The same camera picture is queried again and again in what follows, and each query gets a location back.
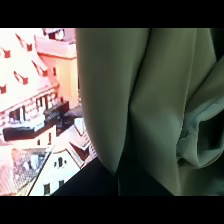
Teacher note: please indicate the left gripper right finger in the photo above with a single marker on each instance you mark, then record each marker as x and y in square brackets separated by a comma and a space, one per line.
[140, 186]

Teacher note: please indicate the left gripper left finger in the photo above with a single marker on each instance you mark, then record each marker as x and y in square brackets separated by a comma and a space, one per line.
[93, 181]

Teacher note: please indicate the pale green sweatshirt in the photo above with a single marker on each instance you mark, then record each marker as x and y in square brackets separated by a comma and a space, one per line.
[150, 93]

